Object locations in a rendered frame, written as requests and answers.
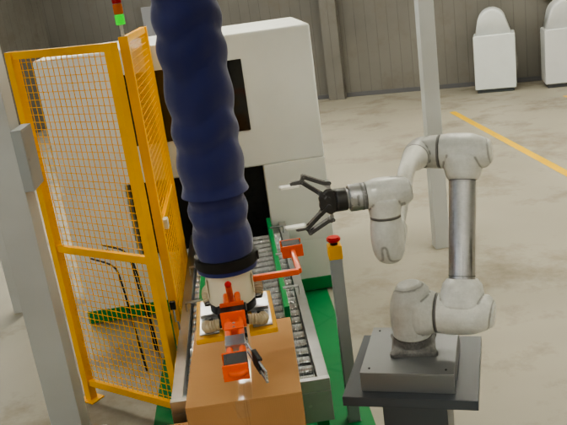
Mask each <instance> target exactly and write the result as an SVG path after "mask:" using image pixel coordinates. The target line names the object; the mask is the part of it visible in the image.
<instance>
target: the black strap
mask: <svg viewBox="0 0 567 425"><path fill-rule="evenodd" d="M257 259H259V253H258V248H257V246H254V245H253V249H252V252H251V253H250V254H248V255H247V256H244V257H242V258H240V259H238V260H234V261H230V262H225V263H217V264H209V263H204V262H200V261H199V259H198V257H197V254H195V256H194V261H195V265H196V269H197V270H198V271H200V272H202V273H205V274H213V275H219V274H227V273H231V272H237V271H240V270H243V269H246V268H247V267H249V266H251V265H253V264H254V263H255V262H256V260H257Z"/></svg>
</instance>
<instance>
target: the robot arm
mask: <svg viewBox="0 0 567 425"><path fill-rule="evenodd" d="M493 158H494V153H493V146H492V143H491V140H490V139H488V138H486V137H483V136H480V135H478V134H474V133H469V132H453V133H446V134H438V135H431V136H423V137H417V138H415V139H414V140H412V141H411V142H410V143H409V144H408V145H407V146H406V147H405V149H404V151H403V153H402V159H401V162H400V164H399V167H398V171H397V176H383V177H377V178H374V179H371V180H367V181H365V182H360V183H354V184H349V185H347V186H346V188H344V187H342V188H336V189H331V181H330V180H321V179H317V178H315V177H312V176H309V175H305V174H301V175H300V179H299V180H295V181H290V182H289V185H286V186H279V187H278V189H279V190H280V191H282V190H288V189H294V188H300V187H301V185H302V186H304V187H306V188H307V189H309V190H311V191H313V192H315V193H316V194H317V195H318V196H319V197H318V200H319V207H320V210H319V212H318V213H317V214H316V215H315V216H314V217H313V218H312V220H311V221H310V222H309V223H308V224H307V225H305V223H299V224H294V225H288V226H284V230H285V231H288V230H293V229H296V231H297V232H299V231H307V232H308V234H309V235H313V234H314V233H315V232H317V231H318V230H320V229H322V228H323V227H325V226H326V225H328V224H329V223H333V222H335V221H336V220H335V218H334V215H333V214H334V213H335V212H341V211H346V210H348V209H349V210H350V211H351V212H355V211H360V210H366V209H368V210H369V213H370V237H371V244H372V248H373V251H374V253H375V256H376V258H377V259H378V260H379V261H380V262H382V263H386V264H392V263H397V262H399V261H400V260H401V259H402V257H403V254H404V251H405V244H406V238H407V232H408V227H407V225H406V223H405V221H406V216H407V212H408V204H409V202H410V201H412V199H413V188H412V185H413V177H414V174H415V171H417V170H420V169H422V168H425V169H444V171H445V176H446V178H447V179H448V180H449V277H448V278H447V279H446V280H445V281H444V282H443V283H442V287H441V290H440V293H437V292H435V291H432V290H430V289H429V287H428V286H427V285H426V284H425V283H424V282H421V281H419V280H417V279H406V280H403V281H401V282H399V283H398V284H397V285H396V287H395V289H394V291H393V294H392V296H391V302H390V316H391V328H392V334H391V338H392V346H391V352H390V357H391V358H402V357H423V356H429V357H436V356H437V355H438V351H437V350H436V348H435V337H436V333H443V334H449V335H473V334H477V333H480V332H483V331H486V330H488V329H490V328H492V327H493V326H494V323H495V318H496V303H495V301H494V299H493V298H492V297H491V296H490V295H488V294H484V290H483V284H482V283H481V282H480V281H479V280H478V279H477V278H476V180H478V178H479V176H480V175H481V171H482V168H487V167H488V166H489V165H490V164H491V162H492V161H493ZM305 180H308V181H311V182H314V183H317V184H319V185H323V186H325V187H326V188H327V189H326V190H324V192H322V191H320V190H318V189H316V188H315V187H314V186H312V185H310V184H308V183H307V182H305ZM325 213H329V214H330V215H329V216H328V217H327V218H325V219H324V220H322V221H321V222H319V223H318V224H317V225H316V226H314V227H313V225H314V224H315V223H316V222H317V221H318V220H319V219H320V218H321V217H322V216H323V215H324V214H325ZM312 227H313V228H312Z"/></svg>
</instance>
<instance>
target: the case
mask: <svg viewBox="0 0 567 425"><path fill-rule="evenodd" d="M276 321H277V324H278V332H273V333H267V334H262V335H257V336H251V335H250V329H249V325H247V326H244V327H246V329H247V335H248V341H249V342H248V343H249V345H250V346H251V348H252V349H256V350H257V351H258V353H259V354H260V356H261V357H262V361H261V363H262V365H263V366H264V368H265V369H266V370H267V376H268V381H269V383H266V381H265V379H264V378H263V377H262V375H261V374H259V372H258V371H257V369H256V367H255V366H254V364H253V362H252V360H251V358H250V356H249V355H248V353H247V359H248V365H249V372H250V378H249V379H240V380H235V381H230V382H224V376H223V370H222V366H223V361H222V356H221V353H226V351H225V345H224V344H225V341H221V342H211V343H206V344H201V345H197V343H196V332H197V331H195V336H194V343H193V349H192V361H191V368H190V375H189V382H188V389H187V396H186V408H185V410H186V418H187V422H188V425H306V420H305V409H304V402H303V396H302V390H301V385H300V375H299V369H298V364H297V357H296V352H295V346H294V337H293V331H292V325H291V319H290V317H287V318H281V319H276Z"/></svg>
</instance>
